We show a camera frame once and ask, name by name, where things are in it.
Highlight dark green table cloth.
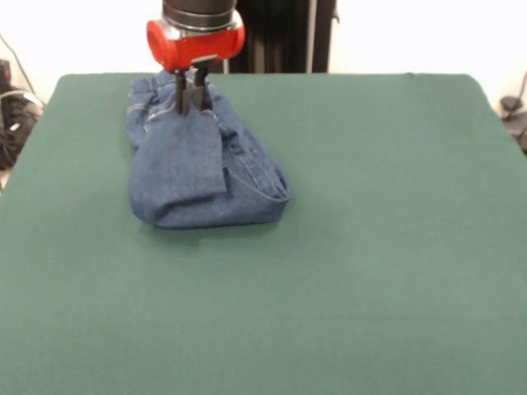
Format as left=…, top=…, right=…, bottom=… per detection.
left=0, top=72, right=527, bottom=395

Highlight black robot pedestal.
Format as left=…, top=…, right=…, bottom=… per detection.
left=226, top=0, right=342, bottom=74

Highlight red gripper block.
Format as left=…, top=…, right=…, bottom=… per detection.
left=146, top=11, right=247, bottom=117

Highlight blue denim jeans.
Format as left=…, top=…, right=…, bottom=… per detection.
left=124, top=70, right=292, bottom=230

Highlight black floor device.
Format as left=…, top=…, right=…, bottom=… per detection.
left=499, top=95, right=527, bottom=156

